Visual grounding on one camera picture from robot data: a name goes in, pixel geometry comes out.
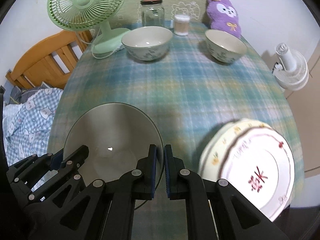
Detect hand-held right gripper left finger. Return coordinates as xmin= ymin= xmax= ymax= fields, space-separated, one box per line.
xmin=50 ymin=144 xmax=158 ymax=240

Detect white clip fan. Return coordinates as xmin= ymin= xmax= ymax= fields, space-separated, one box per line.
xmin=274 ymin=43 xmax=310 ymax=90

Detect glass jar with dark lid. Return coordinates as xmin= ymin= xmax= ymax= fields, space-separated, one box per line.
xmin=140 ymin=0 xmax=165 ymax=28

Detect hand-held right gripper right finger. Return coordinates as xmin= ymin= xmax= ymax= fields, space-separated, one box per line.
xmin=164 ymin=144 xmax=290 ymax=240

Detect black fan cable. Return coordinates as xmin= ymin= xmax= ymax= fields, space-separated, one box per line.
xmin=271 ymin=60 xmax=283 ymax=74

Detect wooden bed headboard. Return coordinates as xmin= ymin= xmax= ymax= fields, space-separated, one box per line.
xmin=5 ymin=29 xmax=94 ymax=90

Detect grey printed pillow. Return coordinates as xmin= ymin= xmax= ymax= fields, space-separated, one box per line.
xmin=4 ymin=81 xmax=53 ymax=104

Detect blue checked bear blanket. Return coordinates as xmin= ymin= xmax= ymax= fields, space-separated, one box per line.
xmin=2 ymin=87 xmax=64 ymax=165

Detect large yellow floral plate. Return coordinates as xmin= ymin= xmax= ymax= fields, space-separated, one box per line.
xmin=199 ymin=119 xmax=298 ymax=205

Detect purple plush toy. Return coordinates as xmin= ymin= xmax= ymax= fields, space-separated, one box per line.
xmin=205 ymin=0 xmax=242 ymax=38

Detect green fan cable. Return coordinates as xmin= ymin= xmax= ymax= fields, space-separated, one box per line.
xmin=75 ymin=30 xmax=125 ymax=60

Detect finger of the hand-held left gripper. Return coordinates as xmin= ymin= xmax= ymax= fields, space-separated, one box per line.
xmin=7 ymin=152 xmax=63 ymax=188
xmin=24 ymin=144 xmax=90 ymax=208

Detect green desk fan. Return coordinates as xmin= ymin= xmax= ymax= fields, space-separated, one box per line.
xmin=47 ymin=0 xmax=130 ymax=59

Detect cotton swab container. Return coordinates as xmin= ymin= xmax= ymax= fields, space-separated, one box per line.
xmin=174 ymin=14 xmax=190 ymax=36

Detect cream floral bowl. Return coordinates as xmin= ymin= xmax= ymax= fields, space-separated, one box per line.
xmin=205 ymin=29 xmax=247 ymax=64
xmin=62 ymin=102 xmax=165 ymax=210
xmin=121 ymin=26 xmax=173 ymax=62

